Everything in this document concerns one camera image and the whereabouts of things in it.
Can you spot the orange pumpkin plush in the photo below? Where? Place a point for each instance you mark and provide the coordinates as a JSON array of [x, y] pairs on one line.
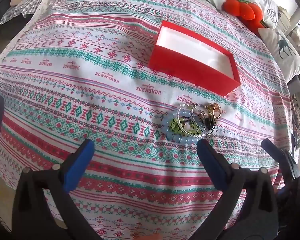
[[250, 14]]

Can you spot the red jewelry box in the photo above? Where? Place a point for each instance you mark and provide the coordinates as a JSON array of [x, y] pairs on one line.
[[182, 53]]

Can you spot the white deer pillow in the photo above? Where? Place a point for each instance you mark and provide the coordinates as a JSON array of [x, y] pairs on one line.
[[283, 52]]

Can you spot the patterned handmade bed cover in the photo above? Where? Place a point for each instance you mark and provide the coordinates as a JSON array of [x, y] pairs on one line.
[[79, 69]]

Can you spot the checked bed sheet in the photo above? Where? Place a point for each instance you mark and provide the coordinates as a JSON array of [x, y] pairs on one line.
[[24, 8]]

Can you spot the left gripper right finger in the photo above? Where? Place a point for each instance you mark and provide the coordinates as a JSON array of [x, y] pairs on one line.
[[247, 208]]

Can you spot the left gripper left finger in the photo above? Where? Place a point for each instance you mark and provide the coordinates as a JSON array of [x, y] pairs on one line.
[[31, 215]]

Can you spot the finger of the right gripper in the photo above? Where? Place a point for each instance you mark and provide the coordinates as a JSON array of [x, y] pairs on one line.
[[287, 165]]

